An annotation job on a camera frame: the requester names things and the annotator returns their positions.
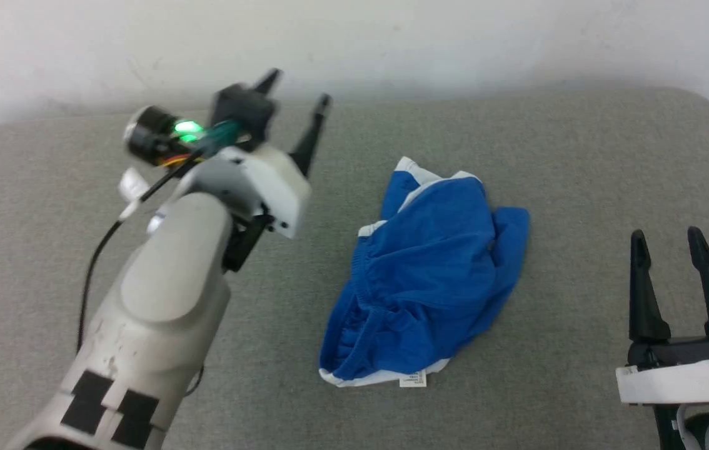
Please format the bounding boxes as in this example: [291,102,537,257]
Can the thin black cable teal plug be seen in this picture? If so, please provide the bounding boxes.
[76,120,243,401]

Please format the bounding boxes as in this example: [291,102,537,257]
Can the blue garment with white trim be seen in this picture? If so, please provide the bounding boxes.
[319,156,531,389]

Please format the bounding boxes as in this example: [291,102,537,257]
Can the grey fabric sofa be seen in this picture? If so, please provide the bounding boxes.
[0,86,709,450]

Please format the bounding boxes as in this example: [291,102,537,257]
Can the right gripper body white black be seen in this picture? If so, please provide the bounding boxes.
[616,308,709,407]

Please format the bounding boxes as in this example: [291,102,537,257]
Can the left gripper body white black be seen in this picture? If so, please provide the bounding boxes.
[124,105,312,241]

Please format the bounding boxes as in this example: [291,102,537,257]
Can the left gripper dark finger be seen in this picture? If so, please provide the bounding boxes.
[253,67,284,96]
[289,94,334,179]

